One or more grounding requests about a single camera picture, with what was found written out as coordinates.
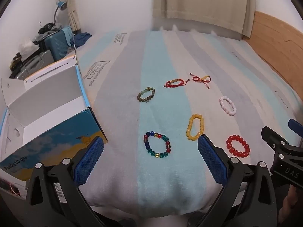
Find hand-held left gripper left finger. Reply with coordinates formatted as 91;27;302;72
25;136;105;227

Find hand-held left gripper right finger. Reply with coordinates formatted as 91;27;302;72
197;134;278;227

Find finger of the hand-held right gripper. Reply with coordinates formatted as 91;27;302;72
261;126;303;163
288;119;303;139

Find red bead bracelet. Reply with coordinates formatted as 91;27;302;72
226;135;251;158

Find yellow bead bracelet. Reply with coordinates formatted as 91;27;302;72
186;114;205;140

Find pale pink bead bracelet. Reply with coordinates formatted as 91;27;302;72
219;96;237;116

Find multicolour glass bead bracelet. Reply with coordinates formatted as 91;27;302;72
143;131;171;159

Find white printed cardboard box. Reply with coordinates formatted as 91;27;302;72
0;54;108;198

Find person's right hand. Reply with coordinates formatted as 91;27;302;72
280;184;301;217

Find dark plastic-wrapped bundle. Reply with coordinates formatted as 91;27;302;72
0;179;24;197

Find wooden headboard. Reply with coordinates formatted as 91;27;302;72
246;11;303;93

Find grey suitcase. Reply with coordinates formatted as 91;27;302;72
9;50;54;78

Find teal suitcase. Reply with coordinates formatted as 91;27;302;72
44;27;74;62

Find dark blue clothes pile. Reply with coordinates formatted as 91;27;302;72
73;32;92;48

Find black and gold box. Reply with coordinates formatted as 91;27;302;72
9;52;22;67

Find white plastic bag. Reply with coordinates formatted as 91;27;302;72
19;40;38;52

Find light blue towel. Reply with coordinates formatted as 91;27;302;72
62;26;76;45

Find black items on suitcase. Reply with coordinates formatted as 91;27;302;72
38;22;62;35

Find wide beige curtain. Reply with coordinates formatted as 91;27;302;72
151;0;257;39

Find tied beige curtain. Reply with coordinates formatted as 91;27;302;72
61;0;82;32

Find blue desk lamp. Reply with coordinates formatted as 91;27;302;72
53;0;68;25

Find thin red wire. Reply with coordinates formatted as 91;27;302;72
8;183;22;195

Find red cord bracelet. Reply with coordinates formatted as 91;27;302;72
190;73;212;90
164;78;190;88

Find green brown bead bracelet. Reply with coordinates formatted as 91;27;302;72
137;87;156;103

